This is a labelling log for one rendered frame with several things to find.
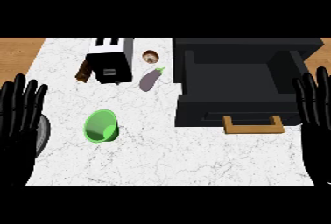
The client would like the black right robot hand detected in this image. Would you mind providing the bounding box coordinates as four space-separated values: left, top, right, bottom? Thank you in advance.
291 66 331 187

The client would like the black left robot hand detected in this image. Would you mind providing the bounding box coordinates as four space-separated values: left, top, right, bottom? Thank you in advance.
0 73 48 187

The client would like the green cup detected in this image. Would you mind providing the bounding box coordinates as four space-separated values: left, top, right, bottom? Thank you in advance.
82 108 119 144

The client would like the dark grey open drawer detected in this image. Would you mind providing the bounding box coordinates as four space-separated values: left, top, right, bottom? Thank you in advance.
172 38 326 128

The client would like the grey round disc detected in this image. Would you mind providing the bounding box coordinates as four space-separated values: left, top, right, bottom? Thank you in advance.
35 114 51 157

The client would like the dark brown bottle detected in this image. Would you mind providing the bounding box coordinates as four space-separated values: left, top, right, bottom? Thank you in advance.
73 59 94 83

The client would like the black and white appliance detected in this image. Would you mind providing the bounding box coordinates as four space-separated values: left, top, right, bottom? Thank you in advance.
84 38 134 85

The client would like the purple eggplant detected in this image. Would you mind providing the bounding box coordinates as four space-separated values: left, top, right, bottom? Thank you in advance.
138 66 166 93

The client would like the brown round food item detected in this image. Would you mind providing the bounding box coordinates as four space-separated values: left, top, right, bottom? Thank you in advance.
140 49 161 65

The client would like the wooden drawer handle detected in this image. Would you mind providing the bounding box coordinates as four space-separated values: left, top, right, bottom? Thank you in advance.
221 115 285 135

